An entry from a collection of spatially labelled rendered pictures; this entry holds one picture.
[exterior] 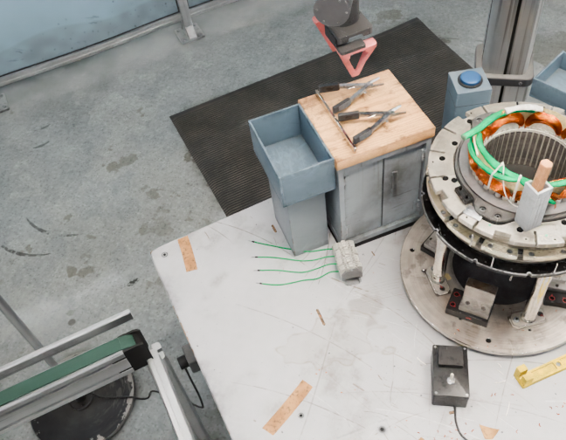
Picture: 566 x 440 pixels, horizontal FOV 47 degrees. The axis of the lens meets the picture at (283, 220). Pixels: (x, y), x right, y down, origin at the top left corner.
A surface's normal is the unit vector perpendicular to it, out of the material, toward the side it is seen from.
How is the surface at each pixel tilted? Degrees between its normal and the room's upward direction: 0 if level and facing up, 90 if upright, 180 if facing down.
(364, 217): 90
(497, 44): 90
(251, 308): 0
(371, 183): 90
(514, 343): 0
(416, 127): 0
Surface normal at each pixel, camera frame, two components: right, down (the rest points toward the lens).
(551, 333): -0.10, -0.62
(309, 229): 0.36, 0.71
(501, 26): -0.19, 0.78
